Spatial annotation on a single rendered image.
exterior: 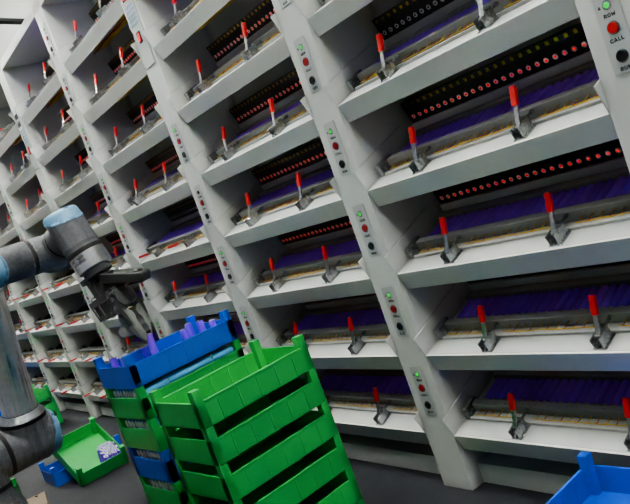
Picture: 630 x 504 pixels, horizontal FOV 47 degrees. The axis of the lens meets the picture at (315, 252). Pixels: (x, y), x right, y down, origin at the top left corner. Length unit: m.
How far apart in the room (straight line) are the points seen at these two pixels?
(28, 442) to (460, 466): 1.42
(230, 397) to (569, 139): 0.81
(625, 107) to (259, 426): 0.92
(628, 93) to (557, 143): 0.15
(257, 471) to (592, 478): 0.65
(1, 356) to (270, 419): 1.16
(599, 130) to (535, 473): 0.78
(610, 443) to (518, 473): 0.30
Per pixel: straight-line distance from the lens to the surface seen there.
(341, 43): 1.69
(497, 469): 1.77
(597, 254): 1.31
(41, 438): 2.60
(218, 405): 1.51
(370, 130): 1.67
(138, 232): 2.86
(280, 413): 1.59
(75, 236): 1.82
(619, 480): 1.45
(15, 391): 2.55
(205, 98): 2.09
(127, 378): 1.78
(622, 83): 1.20
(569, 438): 1.56
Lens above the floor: 0.78
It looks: 5 degrees down
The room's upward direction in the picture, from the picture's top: 20 degrees counter-clockwise
